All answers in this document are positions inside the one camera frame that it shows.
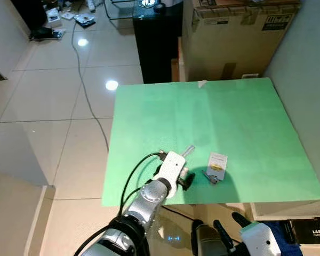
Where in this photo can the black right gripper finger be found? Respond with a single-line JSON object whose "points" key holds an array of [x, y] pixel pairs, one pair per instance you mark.
{"points": [[224, 234], [241, 220]]}

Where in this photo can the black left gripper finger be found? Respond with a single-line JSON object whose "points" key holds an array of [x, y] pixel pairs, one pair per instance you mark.
{"points": [[188, 180]]}

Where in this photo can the silver key bunch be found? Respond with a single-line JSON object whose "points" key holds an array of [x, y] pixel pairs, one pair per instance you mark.
{"points": [[189, 151]]}

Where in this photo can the dark robot leg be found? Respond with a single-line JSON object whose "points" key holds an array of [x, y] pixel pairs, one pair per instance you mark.
{"points": [[208, 242]]}

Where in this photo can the key with white card tag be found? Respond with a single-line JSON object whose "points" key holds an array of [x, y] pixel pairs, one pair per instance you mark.
{"points": [[217, 162]]}

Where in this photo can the blue cloth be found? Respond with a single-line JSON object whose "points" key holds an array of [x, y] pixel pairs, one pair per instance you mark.
{"points": [[281, 237]]}

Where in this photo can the green table cover board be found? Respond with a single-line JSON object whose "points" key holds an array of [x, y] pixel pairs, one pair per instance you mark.
{"points": [[213, 122]]}

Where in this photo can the black toner cartridge box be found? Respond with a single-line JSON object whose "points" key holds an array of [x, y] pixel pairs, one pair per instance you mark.
{"points": [[312, 232]]}

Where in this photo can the small white paper scrap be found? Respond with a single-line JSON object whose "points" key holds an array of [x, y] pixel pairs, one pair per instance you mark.
{"points": [[202, 84]]}

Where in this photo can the black cabinet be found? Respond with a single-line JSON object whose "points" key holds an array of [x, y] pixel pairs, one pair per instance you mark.
{"points": [[157, 48]]}

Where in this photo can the large brown cardboard box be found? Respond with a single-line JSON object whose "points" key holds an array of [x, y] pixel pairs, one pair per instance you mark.
{"points": [[234, 42]]}

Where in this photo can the small flat dark packet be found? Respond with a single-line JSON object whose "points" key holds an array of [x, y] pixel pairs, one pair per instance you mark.
{"points": [[85, 20]]}

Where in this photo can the black clothes pile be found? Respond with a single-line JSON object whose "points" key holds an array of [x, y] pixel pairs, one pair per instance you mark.
{"points": [[42, 34]]}

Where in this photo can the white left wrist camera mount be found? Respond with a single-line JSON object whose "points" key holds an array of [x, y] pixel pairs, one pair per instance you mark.
{"points": [[172, 164]]}

